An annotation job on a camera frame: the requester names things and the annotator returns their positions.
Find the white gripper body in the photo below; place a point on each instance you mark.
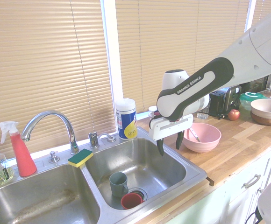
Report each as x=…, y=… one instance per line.
x=170, y=127

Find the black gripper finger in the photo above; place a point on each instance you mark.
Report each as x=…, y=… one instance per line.
x=160, y=147
x=179, y=141

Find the metal spoon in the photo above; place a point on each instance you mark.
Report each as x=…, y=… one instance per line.
x=194, y=135

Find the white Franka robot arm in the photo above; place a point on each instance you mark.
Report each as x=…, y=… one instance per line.
x=196, y=93

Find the stainless steel double sink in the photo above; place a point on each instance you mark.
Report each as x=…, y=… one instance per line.
x=149, y=163

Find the sink drain strainer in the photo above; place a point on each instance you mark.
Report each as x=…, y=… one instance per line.
x=143, y=192

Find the chrome sink soap dispenser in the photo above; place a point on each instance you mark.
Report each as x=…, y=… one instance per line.
x=94, y=140

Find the pink bowl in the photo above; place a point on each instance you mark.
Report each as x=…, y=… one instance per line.
x=203, y=143

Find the white mug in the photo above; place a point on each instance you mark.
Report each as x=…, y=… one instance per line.
x=152, y=108

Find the clear drinking glass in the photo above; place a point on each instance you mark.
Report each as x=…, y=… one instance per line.
x=204, y=114

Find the white wipes canister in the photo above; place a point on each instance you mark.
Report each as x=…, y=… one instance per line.
x=126, y=121

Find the grey green mug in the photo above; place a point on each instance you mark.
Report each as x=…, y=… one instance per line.
x=116, y=186

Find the red apple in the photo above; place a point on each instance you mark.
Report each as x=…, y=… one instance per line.
x=233, y=115

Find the black toaster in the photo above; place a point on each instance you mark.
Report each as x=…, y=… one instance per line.
x=226, y=100

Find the red cup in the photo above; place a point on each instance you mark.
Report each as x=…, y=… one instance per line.
x=130, y=201

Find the green lidded container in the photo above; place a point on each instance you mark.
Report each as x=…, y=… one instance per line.
x=247, y=99

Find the yellow green sponge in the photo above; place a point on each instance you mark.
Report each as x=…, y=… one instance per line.
x=80, y=158

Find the pale green cabinet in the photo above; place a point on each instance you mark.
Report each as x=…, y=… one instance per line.
x=238, y=198

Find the brown wooden bowl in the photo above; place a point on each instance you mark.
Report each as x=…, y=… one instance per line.
x=266, y=121

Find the beige bowl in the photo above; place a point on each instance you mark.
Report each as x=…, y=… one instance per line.
x=268, y=107

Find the black microwave oven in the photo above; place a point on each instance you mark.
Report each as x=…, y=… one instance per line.
x=259, y=84

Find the chrome gooseneck faucet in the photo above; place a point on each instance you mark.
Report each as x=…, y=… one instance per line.
x=65, y=120

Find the small chrome knob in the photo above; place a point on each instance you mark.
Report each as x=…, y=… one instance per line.
x=53, y=158

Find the red spray bottle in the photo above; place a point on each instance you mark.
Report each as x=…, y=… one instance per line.
x=23, y=158

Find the wide beige window blind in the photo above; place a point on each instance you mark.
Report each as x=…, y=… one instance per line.
x=44, y=70

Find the narrow beige window blind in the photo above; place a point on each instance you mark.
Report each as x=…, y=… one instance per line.
x=264, y=9

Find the clear soap pump bottle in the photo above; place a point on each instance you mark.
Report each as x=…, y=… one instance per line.
x=2, y=172

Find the dark wooden bracket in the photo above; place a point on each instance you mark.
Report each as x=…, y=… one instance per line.
x=210, y=181

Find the white window frame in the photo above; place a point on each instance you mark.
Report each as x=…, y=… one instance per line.
x=111, y=58

